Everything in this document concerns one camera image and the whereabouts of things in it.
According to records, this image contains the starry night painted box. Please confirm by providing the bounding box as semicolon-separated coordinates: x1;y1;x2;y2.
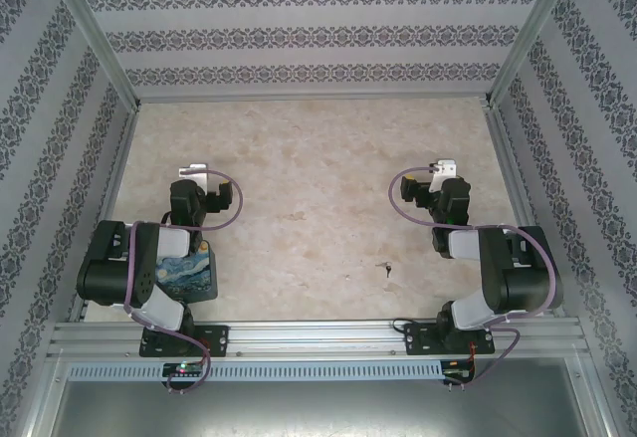
154;240;219;305

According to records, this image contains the left green circuit board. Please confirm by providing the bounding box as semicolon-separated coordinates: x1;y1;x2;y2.
162;362;206;378

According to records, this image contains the green circuit board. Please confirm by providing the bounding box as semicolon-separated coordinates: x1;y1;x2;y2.
442;360;477;383
162;362;206;378

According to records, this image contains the right green circuit board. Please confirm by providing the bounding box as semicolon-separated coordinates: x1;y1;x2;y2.
442;360;477;383

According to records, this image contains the grey sheet metal panel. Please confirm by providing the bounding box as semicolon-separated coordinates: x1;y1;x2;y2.
52;379;598;437

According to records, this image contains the aluminium side rail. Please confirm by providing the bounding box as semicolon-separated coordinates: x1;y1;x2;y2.
485;103;566;319
67;106;143;324

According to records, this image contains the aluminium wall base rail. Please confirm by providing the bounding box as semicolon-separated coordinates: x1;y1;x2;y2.
133;91;494;105

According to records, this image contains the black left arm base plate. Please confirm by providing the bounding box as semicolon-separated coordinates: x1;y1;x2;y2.
138;325;231;358

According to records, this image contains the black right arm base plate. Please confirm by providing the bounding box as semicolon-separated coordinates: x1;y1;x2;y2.
403;322;497;356

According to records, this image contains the aluminium mounting rail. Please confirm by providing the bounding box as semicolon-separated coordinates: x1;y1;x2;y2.
47;320;591;358

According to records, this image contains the aluminium frame post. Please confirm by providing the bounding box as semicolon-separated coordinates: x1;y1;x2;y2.
42;0;143;109
485;0;581;108

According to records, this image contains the grey slotted cable duct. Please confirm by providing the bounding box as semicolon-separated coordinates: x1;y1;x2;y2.
67;359;444;382

